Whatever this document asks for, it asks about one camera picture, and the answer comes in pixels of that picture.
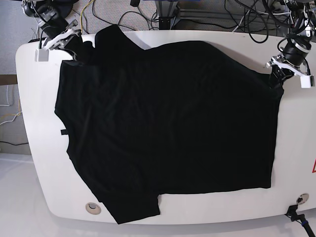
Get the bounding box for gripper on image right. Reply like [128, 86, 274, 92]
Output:
[266, 55, 312, 89]

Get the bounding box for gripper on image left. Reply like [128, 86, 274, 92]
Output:
[39, 21, 93, 62]

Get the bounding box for black T-shirt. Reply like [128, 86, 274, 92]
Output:
[55, 26, 283, 224]

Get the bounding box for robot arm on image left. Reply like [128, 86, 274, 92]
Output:
[21, 0, 92, 63]

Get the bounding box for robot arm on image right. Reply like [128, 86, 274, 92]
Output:
[262, 0, 316, 89]

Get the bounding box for metal table grommet right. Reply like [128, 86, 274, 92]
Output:
[296, 193, 309, 205]

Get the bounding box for beige table grommet left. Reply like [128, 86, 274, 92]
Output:
[85, 202, 101, 215]

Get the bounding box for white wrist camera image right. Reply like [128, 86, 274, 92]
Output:
[300, 75, 315, 89]

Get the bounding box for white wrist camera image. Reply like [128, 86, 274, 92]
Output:
[300, 75, 315, 89]
[35, 48, 49, 62]

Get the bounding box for yellow cable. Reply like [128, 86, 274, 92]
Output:
[79, 0, 95, 31]

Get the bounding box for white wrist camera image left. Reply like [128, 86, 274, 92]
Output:
[35, 48, 49, 62]

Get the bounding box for white cable on floor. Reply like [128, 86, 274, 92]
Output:
[0, 84, 23, 125]

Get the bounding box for aluminium frame post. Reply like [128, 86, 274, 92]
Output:
[155, 0, 179, 30]

